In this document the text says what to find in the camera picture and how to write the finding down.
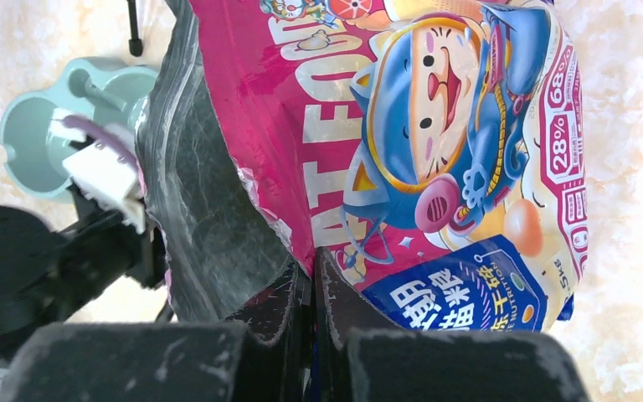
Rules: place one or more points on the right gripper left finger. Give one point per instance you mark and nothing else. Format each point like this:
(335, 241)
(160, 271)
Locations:
(252, 355)

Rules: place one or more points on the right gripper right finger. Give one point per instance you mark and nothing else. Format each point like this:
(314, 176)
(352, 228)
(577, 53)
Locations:
(362, 356)

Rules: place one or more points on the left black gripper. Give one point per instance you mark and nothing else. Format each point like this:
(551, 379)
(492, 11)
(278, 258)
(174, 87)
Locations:
(47, 276)

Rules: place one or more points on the cat food bag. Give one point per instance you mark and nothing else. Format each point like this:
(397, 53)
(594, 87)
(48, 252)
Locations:
(433, 148)

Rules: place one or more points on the green double pet bowl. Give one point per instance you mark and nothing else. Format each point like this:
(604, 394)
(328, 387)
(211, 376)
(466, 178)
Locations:
(105, 90)

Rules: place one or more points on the black tripod microphone stand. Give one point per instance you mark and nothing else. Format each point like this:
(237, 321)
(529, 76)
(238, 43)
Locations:
(135, 44)

